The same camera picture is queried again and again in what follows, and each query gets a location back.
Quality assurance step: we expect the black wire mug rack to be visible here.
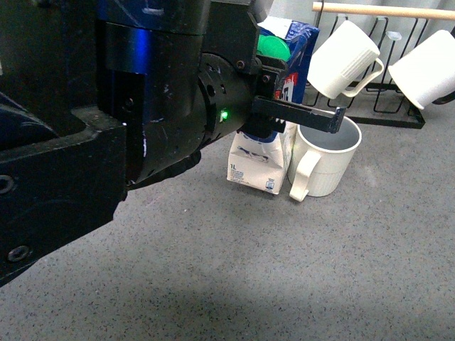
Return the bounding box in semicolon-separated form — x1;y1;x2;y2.
301;1;455;130

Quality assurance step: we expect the cream ribbed hanging mug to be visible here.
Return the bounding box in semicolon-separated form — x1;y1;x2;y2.
307;21;385;99

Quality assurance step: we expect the blue white milk carton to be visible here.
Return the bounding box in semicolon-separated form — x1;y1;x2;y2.
227;16;319;195

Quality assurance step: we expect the cream plain hanging mug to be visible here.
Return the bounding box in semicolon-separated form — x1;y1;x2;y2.
387;30;454;110

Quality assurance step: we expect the cream ribbed mug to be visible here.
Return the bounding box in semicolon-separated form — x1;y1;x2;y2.
288;117;362;202
307;21;385;99

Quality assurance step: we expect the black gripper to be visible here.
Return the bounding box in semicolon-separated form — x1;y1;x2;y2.
199;1;346;142

